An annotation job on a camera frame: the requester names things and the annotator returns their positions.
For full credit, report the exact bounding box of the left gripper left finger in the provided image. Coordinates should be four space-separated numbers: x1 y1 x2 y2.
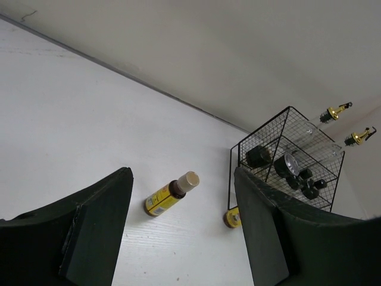
1 167 133 285

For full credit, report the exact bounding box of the small yellow bottle cork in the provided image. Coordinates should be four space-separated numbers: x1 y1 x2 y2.
223 206 242 228
143 171 199 217

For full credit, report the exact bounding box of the brown spice shaker black top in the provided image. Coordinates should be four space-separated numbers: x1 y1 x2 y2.
301 179 327 200

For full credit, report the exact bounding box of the silver top spice grinder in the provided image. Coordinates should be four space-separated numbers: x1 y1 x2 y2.
273 153 299 178

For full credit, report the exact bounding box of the dark sauce bottle gold spout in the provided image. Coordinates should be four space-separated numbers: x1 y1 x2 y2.
239 102 352 171

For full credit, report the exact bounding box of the clear oil bottle gold spout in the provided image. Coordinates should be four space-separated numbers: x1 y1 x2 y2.
305 126 377 165

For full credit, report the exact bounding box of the black wire rack basket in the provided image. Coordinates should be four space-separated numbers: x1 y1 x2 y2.
229 106 345 212

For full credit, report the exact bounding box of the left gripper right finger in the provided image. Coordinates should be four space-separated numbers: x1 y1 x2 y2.
234 167 380 285

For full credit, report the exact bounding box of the black top salt shaker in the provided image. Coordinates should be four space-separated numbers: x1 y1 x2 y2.
286 168 313 190

